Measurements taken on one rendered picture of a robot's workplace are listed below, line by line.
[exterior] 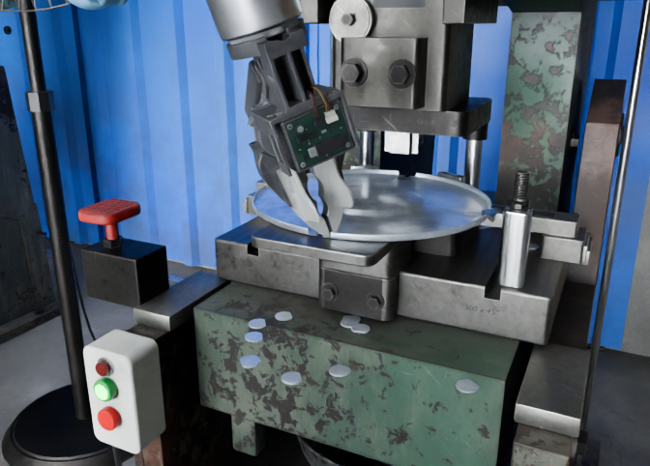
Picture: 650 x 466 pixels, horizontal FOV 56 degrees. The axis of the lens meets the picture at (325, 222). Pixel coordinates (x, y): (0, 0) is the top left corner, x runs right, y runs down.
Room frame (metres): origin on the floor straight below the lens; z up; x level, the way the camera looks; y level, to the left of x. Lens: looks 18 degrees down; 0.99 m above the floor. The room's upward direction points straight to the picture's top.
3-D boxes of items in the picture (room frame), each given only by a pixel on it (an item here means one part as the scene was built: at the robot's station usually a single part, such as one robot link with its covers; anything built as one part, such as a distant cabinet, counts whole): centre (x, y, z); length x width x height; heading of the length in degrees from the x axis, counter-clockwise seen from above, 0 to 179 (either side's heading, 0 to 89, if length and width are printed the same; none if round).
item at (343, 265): (0.69, -0.04, 0.72); 0.25 x 0.14 x 0.14; 154
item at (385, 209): (0.73, -0.06, 0.78); 0.29 x 0.29 x 0.01
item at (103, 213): (0.78, 0.29, 0.72); 0.07 x 0.06 x 0.08; 154
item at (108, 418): (0.63, 0.26, 0.54); 0.03 x 0.01 x 0.03; 64
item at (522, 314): (0.84, -0.11, 0.68); 0.45 x 0.30 x 0.06; 64
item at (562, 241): (0.77, -0.26, 0.76); 0.17 x 0.06 x 0.10; 64
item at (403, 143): (0.84, -0.11, 0.84); 0.05 x 0.03 x 0.04; 64
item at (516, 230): (0.65, -0.22, 0.75); 0.03 x 0.03 x 0.10; 64
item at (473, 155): (0.86, -0.21, 0.81); 0.02 x 0.02 x 0.14
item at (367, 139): (0.94, -0.06, 0.81); 0.02 x 0.02 x 0.14
